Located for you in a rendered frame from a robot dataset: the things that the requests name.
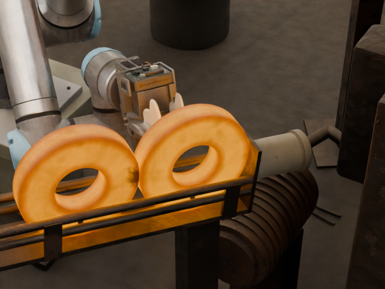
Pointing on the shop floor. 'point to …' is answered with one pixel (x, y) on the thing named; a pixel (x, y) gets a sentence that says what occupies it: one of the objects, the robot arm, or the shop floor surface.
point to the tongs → (327, 212)
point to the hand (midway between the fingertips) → (180, 141)
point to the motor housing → (268, 234)
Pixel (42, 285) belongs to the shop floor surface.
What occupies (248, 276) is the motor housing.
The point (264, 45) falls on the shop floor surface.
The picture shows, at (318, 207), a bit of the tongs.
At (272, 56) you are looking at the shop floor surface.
